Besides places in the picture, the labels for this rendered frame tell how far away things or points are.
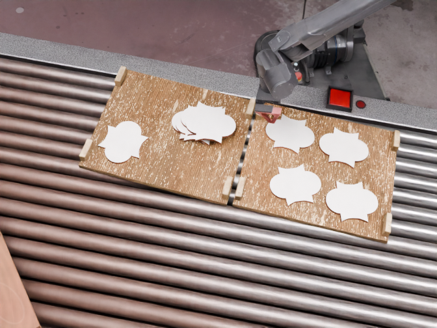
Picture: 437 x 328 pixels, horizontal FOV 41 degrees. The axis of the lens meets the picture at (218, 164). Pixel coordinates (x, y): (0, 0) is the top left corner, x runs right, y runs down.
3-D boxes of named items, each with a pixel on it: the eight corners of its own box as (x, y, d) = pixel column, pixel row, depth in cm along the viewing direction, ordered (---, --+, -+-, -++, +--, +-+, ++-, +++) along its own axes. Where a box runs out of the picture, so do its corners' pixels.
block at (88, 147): (88, 143, 161) (86, 137, 159) (94, 145, 161) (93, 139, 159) (79, 161, 158) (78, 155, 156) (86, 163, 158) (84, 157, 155)
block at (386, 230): (383, 215, 155) (386, 211, 153) (390, 217, 155) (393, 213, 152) (381, 235, 152) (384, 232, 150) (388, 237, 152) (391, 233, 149)
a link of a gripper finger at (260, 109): (288, 109, 160) (285, 87, 153) (282, 131, 157) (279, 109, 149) (263, 107, 162) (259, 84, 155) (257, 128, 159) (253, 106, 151)
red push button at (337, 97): (330, 91, 178) (330, 88, 177) (349, 94, 178) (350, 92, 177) (328, 107, 175) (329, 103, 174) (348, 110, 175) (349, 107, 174)
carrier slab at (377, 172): (258, 103, 173) (259, 100, 172) (397, 135, 170) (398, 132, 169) (231, 206, 155) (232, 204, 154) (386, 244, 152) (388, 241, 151)
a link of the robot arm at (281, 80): (304, 43, 148) (285, 27, 141) (322, 74, 141) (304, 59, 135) (267, 73, 152) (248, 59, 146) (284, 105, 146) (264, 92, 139)
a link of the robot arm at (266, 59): (273, 42, 146) (251, 51, 145) (283, 61, 142) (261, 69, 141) (276, 62, 151) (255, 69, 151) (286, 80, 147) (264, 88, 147)
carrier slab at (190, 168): (123, 71, 177) (122, 68, 175) (255, 104, 173) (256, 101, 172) (79, 167, 159) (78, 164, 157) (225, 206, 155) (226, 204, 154)
